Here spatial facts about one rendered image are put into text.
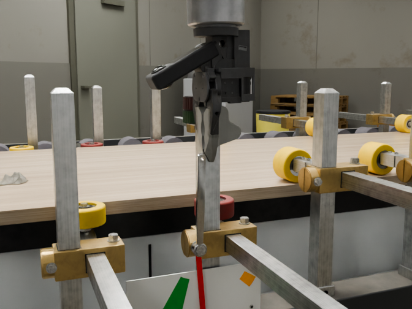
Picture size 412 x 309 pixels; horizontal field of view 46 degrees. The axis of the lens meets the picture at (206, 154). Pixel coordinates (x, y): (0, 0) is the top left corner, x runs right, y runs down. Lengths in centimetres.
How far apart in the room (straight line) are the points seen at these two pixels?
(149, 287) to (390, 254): 78
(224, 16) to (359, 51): 805
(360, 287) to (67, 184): 66
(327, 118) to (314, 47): 807
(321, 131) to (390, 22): 774
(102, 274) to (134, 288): 14
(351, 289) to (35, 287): 66
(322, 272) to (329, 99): 35
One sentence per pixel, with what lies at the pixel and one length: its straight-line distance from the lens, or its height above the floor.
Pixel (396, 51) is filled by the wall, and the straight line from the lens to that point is 862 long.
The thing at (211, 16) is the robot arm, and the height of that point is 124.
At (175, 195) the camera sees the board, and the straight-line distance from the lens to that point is 103.
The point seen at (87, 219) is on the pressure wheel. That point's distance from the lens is 92.
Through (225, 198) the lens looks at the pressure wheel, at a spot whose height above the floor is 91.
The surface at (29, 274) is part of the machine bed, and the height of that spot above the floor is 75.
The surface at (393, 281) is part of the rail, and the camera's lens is 119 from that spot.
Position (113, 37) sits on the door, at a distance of 618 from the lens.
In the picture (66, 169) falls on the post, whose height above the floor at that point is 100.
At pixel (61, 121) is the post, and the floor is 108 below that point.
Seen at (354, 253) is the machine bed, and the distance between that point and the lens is 138.
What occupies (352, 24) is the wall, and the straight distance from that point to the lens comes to 884.
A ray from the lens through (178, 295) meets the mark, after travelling 91.
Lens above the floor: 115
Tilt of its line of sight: 9 degrees down
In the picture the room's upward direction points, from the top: straight up
